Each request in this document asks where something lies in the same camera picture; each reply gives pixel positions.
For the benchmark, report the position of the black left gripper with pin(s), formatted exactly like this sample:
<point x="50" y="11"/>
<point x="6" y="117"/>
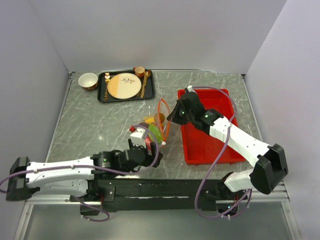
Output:
<point x="148" y="155"/>

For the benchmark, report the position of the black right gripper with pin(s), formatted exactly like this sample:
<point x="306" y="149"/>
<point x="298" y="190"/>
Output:
<point x="174" y="116"/>

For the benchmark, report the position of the yellow brown mango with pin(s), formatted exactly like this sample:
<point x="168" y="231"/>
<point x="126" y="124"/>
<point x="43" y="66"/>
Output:
<point x="159" y="117"/>

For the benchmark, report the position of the clear zip bag orange zipper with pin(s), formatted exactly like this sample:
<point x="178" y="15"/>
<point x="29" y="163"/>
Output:
<point x="162" y="106"/>

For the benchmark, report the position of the red apple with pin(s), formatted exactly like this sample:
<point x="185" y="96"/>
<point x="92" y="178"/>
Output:
<point x="148" y="143"/>

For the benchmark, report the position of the green apple slice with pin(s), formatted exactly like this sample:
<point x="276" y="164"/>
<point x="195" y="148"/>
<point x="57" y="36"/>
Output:
<point x="156" y="132"/>

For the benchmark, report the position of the dark purple plum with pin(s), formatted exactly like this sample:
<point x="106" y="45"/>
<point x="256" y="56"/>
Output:
<point x="144" y="124"/>

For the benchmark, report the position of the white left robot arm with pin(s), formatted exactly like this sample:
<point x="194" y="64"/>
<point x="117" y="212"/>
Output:
<point x="77" y="178"/>

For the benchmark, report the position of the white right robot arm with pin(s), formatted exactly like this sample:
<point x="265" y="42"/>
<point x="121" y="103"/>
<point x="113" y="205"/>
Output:
<point x="269" y="164"/>

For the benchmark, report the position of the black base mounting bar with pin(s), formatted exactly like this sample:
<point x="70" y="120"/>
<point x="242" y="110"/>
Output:
<point x="130" y="194"/>

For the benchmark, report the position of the gold spoon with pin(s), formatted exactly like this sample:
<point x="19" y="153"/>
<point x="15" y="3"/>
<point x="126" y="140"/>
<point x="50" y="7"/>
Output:
<point x="145" y="80"/>

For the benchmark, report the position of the small orange cup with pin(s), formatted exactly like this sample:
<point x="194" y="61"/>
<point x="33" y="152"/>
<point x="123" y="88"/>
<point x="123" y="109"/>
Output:
<point x="139" y="71"/>

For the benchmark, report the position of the orange cream plate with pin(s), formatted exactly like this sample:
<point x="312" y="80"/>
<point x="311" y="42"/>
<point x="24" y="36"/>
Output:
<point x="124" y="86"/>

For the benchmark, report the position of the black serving tray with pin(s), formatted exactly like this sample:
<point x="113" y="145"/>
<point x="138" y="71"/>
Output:
<point x="149" y="90"/>

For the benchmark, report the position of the gold fork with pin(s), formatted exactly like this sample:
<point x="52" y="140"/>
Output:
<point x="107" y="79"/>

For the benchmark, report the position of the white orange bowl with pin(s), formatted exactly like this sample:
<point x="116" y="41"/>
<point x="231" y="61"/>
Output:
<point x="88" y="81"/>

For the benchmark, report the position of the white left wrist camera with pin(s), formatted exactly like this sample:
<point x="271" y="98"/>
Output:
<point x="138" y="136"/>

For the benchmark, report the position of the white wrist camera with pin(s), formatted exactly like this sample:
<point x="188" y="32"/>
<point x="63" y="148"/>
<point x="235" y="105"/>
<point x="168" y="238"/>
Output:
<point x="190" y="89"/>
<point x="138" y="136"/>

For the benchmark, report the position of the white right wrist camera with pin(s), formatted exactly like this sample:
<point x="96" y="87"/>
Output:
<point x="190" y="89"/>

